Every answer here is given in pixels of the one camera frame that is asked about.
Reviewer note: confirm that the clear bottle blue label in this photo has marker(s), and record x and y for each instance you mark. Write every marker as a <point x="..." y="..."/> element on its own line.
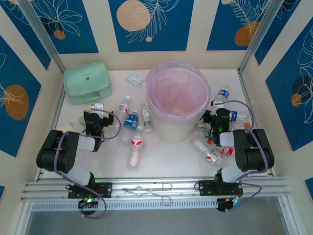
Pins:
<point x="223" y="93"/>
<point x="131" y="121"/>
<point x="234" y="115"/>

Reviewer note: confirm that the clear bottle white red label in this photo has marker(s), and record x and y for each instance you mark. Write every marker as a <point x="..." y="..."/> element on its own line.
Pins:
<point x="122" y="109"/>

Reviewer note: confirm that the clear bottle green label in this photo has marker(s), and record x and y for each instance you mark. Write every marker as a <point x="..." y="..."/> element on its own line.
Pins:
<point x="207" y="133"/>

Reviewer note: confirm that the clear bottle orange cap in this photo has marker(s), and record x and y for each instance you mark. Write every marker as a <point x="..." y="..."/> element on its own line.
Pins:
<point x="247" y="125"/>

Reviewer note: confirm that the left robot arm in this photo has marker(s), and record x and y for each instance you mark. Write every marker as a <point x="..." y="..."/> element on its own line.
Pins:
<point x="53" y="156"/>

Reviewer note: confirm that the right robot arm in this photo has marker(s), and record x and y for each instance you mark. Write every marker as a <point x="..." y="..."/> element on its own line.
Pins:
<point x="256" y="151"/>

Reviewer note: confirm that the white plastic waste bin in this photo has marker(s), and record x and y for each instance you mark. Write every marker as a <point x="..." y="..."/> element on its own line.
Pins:
<point x="171" y="133"/>

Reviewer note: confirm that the white bin with pink liner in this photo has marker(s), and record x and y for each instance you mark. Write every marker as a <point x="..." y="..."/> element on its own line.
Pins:
<point x="178" y="83"/>

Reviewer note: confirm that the crumpled beige paper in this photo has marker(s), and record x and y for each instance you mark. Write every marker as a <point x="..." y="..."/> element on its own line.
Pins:
<point x="66" y="127"/>

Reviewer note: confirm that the mint green zip pouch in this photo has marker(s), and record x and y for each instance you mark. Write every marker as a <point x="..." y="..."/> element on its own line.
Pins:
<point x="85" y="83"/>

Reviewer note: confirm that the small bottle green label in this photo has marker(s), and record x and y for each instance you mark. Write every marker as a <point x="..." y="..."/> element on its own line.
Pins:
<point x="146" y="115"/>

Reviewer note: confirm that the black controller board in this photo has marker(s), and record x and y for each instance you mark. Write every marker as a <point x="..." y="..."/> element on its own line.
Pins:
<point x="226" y="205"/>
<point x="88" y="203"/>

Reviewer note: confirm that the aluminium front rail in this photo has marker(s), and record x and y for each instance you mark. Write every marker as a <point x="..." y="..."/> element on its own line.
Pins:
<point x="151" y="184"/>

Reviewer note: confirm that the aluminium frame post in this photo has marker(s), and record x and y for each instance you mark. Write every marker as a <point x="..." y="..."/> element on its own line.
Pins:
<point x="41" y="31"/>
<point x="261" y="31"/>

